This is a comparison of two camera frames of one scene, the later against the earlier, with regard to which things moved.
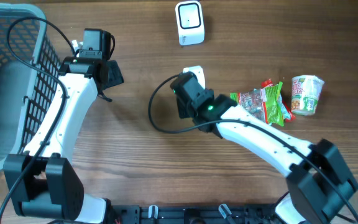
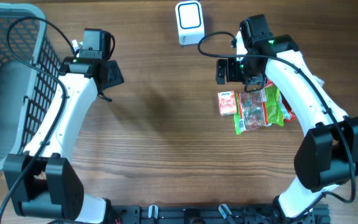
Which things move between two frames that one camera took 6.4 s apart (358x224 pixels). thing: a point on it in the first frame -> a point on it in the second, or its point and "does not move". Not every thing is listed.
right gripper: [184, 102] -> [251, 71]
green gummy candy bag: [265, 104] does not move
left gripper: [115, 74] does not move
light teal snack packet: [284, 111] does not move
